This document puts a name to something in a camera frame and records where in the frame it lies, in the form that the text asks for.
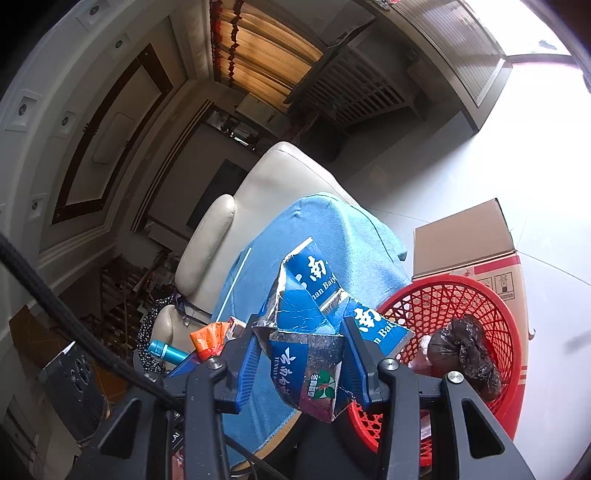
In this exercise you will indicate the pile of household clutter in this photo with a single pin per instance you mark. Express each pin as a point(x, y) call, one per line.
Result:
point(161, 272)

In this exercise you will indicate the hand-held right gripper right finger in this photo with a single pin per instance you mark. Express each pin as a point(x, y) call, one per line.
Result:
point(359, 369)

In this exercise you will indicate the brown entrance door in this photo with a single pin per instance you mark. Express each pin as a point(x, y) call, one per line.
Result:
point(461, 50)

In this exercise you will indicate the thin white stick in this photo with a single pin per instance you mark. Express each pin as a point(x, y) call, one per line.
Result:
point(235, 279)

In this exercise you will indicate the red plastic mesh basket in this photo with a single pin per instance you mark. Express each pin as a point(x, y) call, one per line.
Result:
point(415, 300)

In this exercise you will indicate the flat screen television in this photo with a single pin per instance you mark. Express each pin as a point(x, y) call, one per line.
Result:
point(219, 194)

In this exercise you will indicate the orange wrapper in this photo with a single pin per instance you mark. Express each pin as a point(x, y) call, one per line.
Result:
point(207, 339)

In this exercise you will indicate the dark display cabinet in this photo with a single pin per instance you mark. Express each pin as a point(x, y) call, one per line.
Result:
point(226, 123)

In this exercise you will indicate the tan curtain with red trim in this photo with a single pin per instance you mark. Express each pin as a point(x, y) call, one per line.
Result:
point(263, 55)

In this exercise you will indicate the teal water bottle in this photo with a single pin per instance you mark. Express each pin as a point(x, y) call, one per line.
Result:
point(168, 352)

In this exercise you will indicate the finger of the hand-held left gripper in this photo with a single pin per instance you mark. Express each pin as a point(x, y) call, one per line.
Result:
point(182, 364)

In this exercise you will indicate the cream leather sofa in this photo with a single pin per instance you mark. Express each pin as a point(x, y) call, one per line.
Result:
point(277, 175)

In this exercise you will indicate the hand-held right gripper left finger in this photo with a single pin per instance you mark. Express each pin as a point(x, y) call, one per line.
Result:
point(244, 374)

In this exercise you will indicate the wooden baby crib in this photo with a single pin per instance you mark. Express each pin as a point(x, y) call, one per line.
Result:
point(360, 87)

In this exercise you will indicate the large printed cardboard box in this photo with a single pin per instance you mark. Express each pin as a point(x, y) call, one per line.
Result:
point(461, 240)

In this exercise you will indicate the dark plastic bag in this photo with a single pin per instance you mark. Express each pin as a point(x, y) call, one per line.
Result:
point(466, 355)

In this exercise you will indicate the blue white carton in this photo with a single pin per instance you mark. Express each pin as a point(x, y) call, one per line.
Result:
point(300, 314)

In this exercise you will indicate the white standing air conditioner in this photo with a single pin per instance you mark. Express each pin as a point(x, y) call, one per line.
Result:
point(254, 107)

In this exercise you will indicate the wooden staircase railing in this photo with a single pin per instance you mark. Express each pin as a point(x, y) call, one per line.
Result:
point(120, 300)

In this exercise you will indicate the dark floral garment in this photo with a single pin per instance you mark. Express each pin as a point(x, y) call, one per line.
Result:
point(150, 323)

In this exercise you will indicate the blue tablecloth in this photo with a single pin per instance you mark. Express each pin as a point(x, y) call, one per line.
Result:
point(332, 240)

